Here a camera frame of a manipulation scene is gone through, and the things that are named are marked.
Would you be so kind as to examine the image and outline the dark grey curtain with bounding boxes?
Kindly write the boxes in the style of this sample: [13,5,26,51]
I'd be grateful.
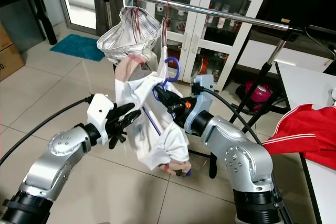
[92,0,124,41]

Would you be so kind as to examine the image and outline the white denim jeans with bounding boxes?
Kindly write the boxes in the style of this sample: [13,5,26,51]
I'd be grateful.
[97,6,162,70]

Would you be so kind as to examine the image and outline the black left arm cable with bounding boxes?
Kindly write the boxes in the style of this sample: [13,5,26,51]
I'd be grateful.
[0,95,94,166]

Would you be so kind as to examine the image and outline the white printed shirt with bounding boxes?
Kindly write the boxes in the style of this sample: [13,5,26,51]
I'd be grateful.
[114,54,191,176]

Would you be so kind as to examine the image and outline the red wire hanger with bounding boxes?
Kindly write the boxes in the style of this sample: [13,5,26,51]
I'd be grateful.
[133,0,145,44]
[162,0,173,41]

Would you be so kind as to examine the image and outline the purple wire hanger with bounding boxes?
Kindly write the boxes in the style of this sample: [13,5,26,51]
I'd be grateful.
[139,56,192,177]

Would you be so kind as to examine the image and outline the printed cardboard box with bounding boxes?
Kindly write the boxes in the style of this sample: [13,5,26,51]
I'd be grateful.
[0,43,26,80]

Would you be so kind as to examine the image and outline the magenta round appliance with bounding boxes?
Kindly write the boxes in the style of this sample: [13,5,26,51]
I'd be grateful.
[236,81,268,106]

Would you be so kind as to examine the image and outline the plain cardboard box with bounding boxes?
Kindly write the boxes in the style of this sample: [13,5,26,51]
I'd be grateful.
[0,25,14,51]

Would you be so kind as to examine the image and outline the white logo t-shirt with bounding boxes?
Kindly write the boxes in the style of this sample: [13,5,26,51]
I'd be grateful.
[152,17,170,75]

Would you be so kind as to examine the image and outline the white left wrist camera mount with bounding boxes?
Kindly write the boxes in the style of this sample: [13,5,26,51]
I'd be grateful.
[87,94,116,146]

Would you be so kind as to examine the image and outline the teal floor mat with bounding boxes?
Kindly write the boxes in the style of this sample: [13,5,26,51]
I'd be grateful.
[50,34,108,62]

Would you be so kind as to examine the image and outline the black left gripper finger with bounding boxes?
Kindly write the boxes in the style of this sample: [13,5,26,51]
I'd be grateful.
[120,113,140,136]
[111,103,135,122]

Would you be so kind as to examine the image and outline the white drawer front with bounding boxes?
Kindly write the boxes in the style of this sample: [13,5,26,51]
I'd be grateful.
[236,39,336,75]

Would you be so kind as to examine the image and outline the black desk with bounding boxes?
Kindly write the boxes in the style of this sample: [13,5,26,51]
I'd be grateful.
[0,0,58,46]

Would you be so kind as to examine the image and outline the black chrome clothes rack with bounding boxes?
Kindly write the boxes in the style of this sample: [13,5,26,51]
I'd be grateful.
[94,0,336,180]

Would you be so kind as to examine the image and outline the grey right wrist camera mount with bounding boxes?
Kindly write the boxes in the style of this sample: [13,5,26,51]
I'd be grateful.
[181,74,216,130]

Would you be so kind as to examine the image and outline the red garment white trim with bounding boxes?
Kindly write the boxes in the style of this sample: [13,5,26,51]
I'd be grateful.
[262,103,336,169]

